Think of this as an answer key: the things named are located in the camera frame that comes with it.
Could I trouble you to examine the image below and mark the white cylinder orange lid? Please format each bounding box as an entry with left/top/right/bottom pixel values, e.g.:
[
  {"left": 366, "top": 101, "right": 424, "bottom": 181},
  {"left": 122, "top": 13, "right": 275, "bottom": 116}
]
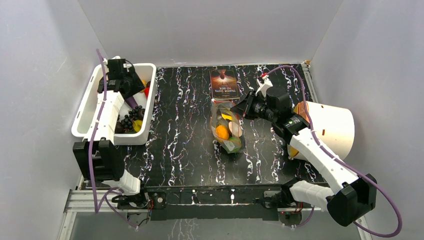
[{"left": 294, "top": 101, "right": 355, "bottom": 160}]

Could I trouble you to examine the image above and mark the dark plum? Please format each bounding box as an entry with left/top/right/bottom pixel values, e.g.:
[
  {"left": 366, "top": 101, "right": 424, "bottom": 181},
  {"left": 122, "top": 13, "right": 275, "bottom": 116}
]
[{"left": 114, "top": 122, "right": 125, "bottom": 134}]

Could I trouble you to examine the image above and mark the book with dark cover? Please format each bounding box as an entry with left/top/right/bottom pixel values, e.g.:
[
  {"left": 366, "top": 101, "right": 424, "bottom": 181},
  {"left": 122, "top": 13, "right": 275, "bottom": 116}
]
[{"left": 209, "top": 69, "right": 240, "bottom": 101}]

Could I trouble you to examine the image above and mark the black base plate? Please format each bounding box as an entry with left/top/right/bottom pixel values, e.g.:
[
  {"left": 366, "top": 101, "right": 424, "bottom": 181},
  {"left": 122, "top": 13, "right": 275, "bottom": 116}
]
[{"left": 146, "top": 184, "right": 288, "bottom": 221}]

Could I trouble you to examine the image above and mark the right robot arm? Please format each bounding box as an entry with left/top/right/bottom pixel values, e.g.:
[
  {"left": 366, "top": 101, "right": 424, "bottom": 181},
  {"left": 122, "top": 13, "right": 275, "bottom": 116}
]
[{"left": 230, "top": 87, "right": 377, "bottom": 227}]

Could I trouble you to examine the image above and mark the white plastic bin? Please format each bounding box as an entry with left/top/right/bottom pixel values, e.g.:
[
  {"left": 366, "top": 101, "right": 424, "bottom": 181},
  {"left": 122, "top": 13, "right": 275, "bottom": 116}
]
[{"left": 71, "top": 63, "right": 157, "bottom": 146}]

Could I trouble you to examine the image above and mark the orange fruit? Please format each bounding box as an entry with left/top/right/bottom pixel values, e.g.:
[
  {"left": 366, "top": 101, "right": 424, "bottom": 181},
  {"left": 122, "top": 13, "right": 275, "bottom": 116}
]
[{"left": 215, "top": 125, "right": 230, "bottom": 141}]

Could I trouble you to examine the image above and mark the clear zip top bag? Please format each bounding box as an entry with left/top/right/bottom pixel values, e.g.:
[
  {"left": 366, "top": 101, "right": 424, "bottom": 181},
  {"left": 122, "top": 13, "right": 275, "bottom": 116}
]
[{"left": 210, "top": 98, "right": 243, "bottom": 154}]

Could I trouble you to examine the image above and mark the green round fruit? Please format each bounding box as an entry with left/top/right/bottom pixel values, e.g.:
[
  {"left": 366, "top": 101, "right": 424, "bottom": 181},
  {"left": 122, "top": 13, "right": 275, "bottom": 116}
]
[{"left": 228, "top": 136, "right": 242, "bottom": 153}]

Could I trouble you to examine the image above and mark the black grape bunch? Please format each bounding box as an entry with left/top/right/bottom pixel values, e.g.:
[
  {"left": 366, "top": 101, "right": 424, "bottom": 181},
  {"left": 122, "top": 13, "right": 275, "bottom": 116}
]
[{"left": 117, "top": 105, "right": 145, "bottom": 133}]

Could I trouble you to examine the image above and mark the yellow pear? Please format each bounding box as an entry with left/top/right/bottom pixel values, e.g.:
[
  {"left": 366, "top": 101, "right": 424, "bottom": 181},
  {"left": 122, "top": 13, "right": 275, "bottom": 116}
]
[{"left": 221, "top": 113, "right": 233, "bottom": 122}]

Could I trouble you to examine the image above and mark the purple eggplant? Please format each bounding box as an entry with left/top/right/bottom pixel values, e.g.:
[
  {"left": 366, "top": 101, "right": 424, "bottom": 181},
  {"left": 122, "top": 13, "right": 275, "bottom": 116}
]
[{"left": 125, "top": 96, "right": 139, "bottom": 109}]

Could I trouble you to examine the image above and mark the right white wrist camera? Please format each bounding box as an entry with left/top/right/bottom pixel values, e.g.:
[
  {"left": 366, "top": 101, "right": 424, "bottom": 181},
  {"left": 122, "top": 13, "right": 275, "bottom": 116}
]
[{"left": 255, "top": 73, "right": 273, "bottom": 97}]

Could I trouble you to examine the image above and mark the red fruit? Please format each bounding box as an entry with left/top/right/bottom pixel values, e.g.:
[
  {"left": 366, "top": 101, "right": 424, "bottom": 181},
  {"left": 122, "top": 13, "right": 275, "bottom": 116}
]
[{"left": 143, "top": 87, "right": 150, "bottom": 98}]

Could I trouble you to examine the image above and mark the beige onion half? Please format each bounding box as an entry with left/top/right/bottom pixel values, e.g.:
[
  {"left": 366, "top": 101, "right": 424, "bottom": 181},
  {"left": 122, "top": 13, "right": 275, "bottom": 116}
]
[{"left": 228, "top": 121, "right": 243, "bottom": 138}]

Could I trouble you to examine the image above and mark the aluminium frame rail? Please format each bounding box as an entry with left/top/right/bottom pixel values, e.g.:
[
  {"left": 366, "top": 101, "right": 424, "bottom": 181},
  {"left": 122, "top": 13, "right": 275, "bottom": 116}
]
[{"left": 58, "top": 191, "right": 371, "bottom": 240}]

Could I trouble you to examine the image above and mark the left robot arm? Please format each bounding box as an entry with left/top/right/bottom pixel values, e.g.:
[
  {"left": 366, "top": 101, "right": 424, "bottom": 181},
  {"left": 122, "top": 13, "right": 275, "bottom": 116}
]
[{"left": 72, "top": 58, "right": 150, "bottom": 208}]

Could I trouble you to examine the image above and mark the yellow lemon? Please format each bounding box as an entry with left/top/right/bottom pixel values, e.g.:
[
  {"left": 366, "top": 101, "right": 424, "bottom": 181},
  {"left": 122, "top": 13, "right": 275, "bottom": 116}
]
[{"left": 132, "top": 120, "right": 143, "bottom": 133}]

